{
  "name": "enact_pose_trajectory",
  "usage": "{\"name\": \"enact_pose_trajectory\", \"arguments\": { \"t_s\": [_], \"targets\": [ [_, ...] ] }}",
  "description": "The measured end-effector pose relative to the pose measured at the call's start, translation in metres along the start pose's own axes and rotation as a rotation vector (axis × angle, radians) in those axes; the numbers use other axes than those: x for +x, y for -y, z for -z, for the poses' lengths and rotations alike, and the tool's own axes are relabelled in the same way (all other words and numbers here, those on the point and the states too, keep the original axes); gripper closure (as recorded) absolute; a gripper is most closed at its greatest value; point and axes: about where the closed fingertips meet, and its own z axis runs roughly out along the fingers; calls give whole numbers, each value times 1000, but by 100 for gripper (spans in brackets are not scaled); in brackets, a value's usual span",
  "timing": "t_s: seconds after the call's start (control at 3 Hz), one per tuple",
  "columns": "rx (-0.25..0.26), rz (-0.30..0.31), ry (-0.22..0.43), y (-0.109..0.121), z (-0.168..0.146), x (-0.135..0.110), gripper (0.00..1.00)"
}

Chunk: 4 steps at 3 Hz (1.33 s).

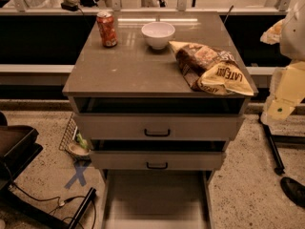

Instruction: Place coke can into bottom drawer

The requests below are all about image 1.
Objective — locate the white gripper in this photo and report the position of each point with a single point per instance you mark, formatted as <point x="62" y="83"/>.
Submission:
<point x="294" y="35"/>

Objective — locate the red coke can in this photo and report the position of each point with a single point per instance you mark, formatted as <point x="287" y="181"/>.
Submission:
<point x="105" y="23"/>

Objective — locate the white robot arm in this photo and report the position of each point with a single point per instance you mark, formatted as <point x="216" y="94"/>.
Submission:
<point x="289" y="33"/>

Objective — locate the grey drawer cabinet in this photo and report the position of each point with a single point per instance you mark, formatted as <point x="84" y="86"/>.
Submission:
<point x="133" y="79"/>

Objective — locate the open bottom drawer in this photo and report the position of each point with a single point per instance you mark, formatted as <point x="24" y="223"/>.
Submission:
<point x="156" y="200"/>

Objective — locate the black metal stand leg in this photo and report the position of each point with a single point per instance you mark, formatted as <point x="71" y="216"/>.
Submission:
<point x="274" y="139"/>

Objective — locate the brown yellow chip bag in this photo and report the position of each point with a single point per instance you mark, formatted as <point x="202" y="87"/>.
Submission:
<point x="210" y="70"/>

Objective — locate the black shoe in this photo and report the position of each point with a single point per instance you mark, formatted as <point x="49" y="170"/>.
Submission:
<point x="294" y="190"/>

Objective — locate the white ceramic bowl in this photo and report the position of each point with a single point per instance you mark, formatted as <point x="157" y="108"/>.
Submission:
<point x="158" y="34"/>

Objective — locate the small bowl on floor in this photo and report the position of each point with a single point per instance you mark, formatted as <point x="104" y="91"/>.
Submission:
<point x="78" y="152"/>

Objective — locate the blue tape cross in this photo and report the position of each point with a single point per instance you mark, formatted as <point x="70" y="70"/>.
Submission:
<point x="79" y="167"/>

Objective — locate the black power adapter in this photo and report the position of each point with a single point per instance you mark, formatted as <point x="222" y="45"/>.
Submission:
<point x="67" y="5"/>

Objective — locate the middle drawer with black handle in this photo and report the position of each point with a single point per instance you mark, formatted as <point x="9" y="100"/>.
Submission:
<point x="130" y="160"/>

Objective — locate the drawer with black handle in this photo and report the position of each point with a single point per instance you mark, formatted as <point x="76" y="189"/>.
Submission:
<point x="130" y="160"/>
<point x="158" y="126"/>

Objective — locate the top drawer with black handle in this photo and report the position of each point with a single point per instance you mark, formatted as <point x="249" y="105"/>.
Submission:
<point x="158" y="126"/>

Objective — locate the wire basket on floor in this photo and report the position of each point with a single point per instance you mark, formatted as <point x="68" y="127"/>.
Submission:
<point x="68" y="135"/>

